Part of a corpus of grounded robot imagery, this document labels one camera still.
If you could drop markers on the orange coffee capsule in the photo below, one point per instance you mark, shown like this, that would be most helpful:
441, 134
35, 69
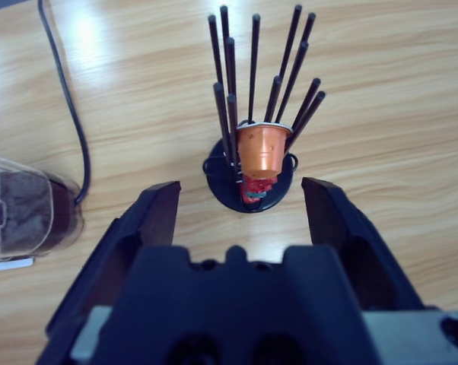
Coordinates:
263, 152

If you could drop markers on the black capsule holder with rods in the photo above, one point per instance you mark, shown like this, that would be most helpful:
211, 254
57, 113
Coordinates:
280, 190

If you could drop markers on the red foil coffee capsule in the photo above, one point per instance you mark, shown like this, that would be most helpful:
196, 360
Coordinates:
255, 184

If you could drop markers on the blue foil coffee capsule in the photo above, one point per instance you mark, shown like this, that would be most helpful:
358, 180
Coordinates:
256, 195

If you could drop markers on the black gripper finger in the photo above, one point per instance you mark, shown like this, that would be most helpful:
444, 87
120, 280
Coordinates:
111, 258
369, 251

